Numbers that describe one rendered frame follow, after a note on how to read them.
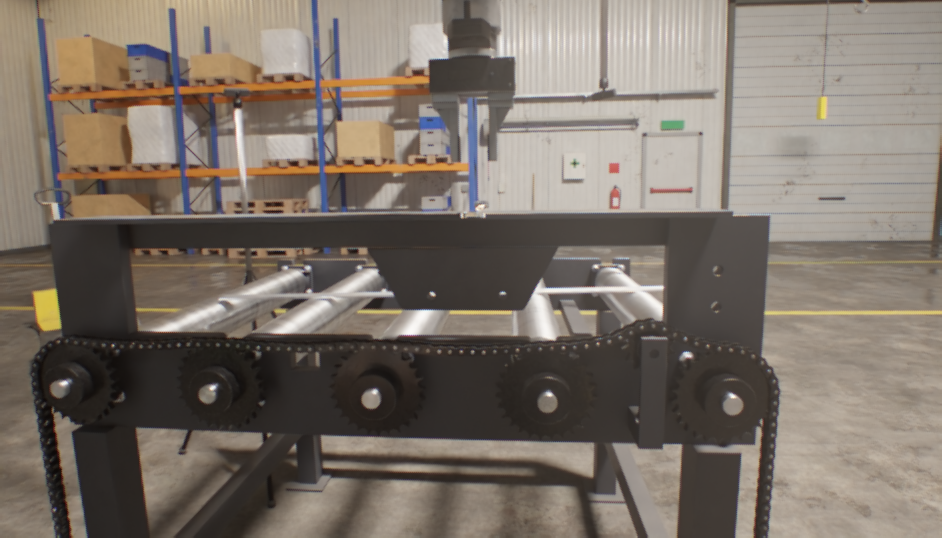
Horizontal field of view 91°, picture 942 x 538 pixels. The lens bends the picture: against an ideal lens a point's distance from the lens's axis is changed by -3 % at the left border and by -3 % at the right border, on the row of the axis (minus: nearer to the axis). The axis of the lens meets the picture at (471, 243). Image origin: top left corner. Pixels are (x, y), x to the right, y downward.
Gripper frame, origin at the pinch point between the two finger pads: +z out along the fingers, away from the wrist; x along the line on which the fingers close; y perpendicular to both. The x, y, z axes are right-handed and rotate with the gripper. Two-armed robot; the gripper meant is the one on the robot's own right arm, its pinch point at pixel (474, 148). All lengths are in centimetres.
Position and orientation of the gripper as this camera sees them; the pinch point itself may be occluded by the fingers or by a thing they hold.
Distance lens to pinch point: 76.4
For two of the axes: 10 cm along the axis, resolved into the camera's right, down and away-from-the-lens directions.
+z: 0.2, 9.9, 1.2
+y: 0.8, -1.2, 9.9
